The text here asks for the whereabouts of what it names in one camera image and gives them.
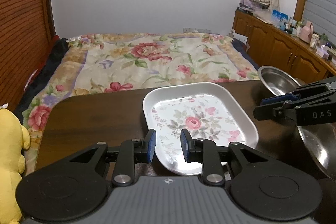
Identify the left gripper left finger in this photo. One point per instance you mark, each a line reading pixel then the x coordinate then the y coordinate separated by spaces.
pixel 128 154

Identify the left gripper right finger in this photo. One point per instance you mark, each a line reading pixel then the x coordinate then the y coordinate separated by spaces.
pixel 215 159

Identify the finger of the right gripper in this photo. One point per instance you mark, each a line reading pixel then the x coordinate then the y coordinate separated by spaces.
pixel 289 97
pixel 262 113

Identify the large steel bowl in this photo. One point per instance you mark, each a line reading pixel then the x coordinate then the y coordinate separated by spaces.
pixel 319 141

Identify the floral plate back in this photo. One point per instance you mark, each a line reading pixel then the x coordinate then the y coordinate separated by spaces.
pixel 207 110

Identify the wooden sideboard cabinet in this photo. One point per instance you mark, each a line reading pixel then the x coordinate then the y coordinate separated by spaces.
pixel 268 45

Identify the pink thermos bottle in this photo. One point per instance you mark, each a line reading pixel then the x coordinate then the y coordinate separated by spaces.
pixel 306 32

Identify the white paper bag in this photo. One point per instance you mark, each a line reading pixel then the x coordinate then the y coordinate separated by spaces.
pixel 240 37

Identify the blue picture box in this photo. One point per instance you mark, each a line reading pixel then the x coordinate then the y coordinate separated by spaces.
pixel 279 19

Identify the floral bed blanket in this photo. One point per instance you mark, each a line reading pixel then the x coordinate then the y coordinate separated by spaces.
pixel 108 63

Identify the stack of folded fabrics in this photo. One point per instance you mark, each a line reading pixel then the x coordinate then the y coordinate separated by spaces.
pixel 253 5

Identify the yellow Pikachu plush toy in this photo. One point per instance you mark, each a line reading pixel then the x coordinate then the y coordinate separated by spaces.
pixel 14 138

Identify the dark clothes on bed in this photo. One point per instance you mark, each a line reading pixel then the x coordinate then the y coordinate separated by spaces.
pixel 45 71

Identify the wooden louvered wardrobe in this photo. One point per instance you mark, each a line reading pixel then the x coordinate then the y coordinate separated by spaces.
pixel 27 30

